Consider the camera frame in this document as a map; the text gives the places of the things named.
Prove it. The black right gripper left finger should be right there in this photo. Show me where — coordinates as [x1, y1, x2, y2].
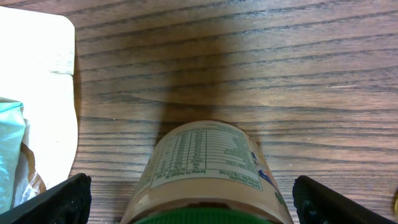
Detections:
[1, 173, 92, 224]

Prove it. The green lid labelled jar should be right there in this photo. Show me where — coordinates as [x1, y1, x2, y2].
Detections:
[122, 121, 292, 223]

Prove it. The brown snack bag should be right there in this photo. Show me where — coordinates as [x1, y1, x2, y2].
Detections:
[1, 7, 78, 210]

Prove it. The teal wet wipes pack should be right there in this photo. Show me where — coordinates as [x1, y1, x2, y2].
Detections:
[1, 102, 25, 213]

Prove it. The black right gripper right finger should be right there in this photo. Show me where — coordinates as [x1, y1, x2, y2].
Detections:
[292, 175, 394, 224]

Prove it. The yellow liquid bottle silver cap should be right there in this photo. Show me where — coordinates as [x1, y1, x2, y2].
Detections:
[392, 189, 398, 221]

